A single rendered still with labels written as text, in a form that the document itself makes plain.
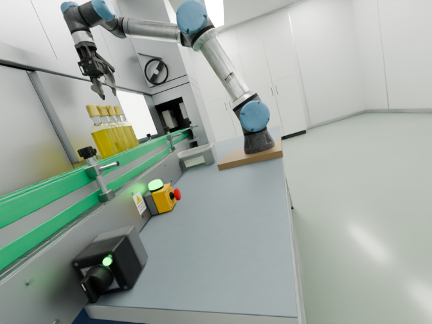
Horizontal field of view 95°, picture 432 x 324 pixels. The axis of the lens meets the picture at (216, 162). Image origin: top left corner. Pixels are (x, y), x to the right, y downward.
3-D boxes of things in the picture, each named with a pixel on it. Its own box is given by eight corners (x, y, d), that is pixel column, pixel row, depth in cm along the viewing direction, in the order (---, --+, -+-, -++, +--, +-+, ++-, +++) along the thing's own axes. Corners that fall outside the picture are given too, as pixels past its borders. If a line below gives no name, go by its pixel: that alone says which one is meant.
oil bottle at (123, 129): (131, 167, 93) (112, 123, 89) (142, 164, 93) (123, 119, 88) (125, 170, 88) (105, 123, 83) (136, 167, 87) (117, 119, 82)
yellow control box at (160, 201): (159, 206, 69) (151, 188, 68) (179, 201, 68) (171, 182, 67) (152, 216, 63) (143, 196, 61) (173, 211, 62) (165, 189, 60)
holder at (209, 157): (176, 167, 128) (172, 156, 126) (216, 155, 125) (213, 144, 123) (169, 175, 112) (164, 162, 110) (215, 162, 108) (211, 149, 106)
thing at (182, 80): (174, 107, 250) (148, 31, 230) (202, 98, 245) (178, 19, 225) (154, 105, 182) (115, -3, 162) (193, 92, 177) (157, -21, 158)
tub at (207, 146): (184, 164, 128) (179, 152, 126) (217, 155, 125) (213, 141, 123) (177, 172, 111) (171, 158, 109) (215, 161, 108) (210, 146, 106)
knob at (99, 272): (94, 288, 34) (80, 308, 31) (83, 268, 33) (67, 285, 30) (117, 284, 34) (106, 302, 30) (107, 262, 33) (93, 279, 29)
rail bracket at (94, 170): (108, 198, 49) (85, 148, 46) (135, 191, 48) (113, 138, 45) (98, 206, 45) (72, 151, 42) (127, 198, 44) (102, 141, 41)
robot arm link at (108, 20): (116, 5, 84) (94, 15, 86) (99, -11, 73) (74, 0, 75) (123, 25, 86) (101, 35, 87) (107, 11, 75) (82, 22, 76)
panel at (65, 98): (155, 135, 164) (139, 94, 156) (159, 134, 163) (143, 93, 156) (72, 163, 76) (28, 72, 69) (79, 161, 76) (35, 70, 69)
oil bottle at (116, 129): (125, 170, 88) (105, 123, 83) (136, 167, 87) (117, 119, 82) (118, 174, 82) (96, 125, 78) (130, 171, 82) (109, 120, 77)
